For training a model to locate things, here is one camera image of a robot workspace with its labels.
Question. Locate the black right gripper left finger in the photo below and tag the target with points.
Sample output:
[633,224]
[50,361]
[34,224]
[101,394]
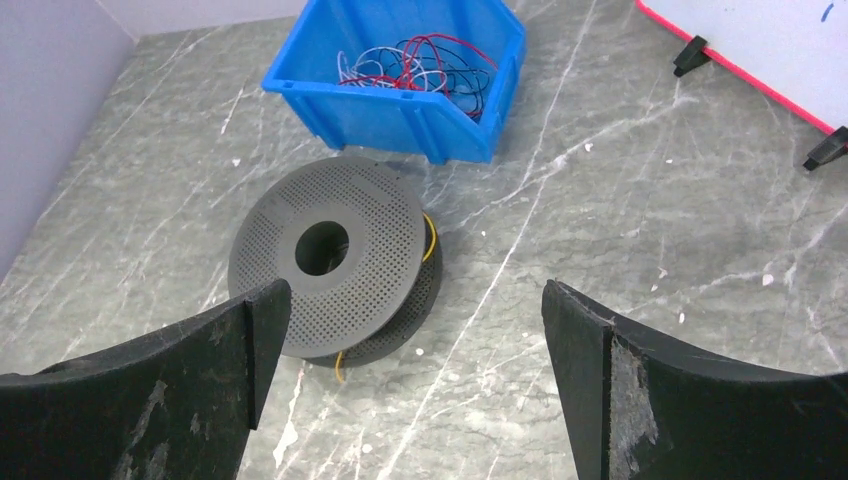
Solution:
[176,403]

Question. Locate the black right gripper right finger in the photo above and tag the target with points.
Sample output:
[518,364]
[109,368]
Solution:
[641,404]

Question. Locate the grey perforated cable spool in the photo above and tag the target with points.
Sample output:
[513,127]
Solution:
[361,256]

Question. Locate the blue plastic bin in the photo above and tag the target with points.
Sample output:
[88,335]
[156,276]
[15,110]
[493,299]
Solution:
[486,34]

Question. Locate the black whiteboard foot far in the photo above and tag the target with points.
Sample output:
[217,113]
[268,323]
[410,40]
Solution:
[830,149]

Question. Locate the black whiteboard foot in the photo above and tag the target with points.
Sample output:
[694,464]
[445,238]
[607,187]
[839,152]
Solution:
[830,149]
[691,57]

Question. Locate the black whiteboard foot near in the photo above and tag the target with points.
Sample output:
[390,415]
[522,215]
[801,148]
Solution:
[691,57]

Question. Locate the white board red frame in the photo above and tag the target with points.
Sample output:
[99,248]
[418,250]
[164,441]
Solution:
[793,51]

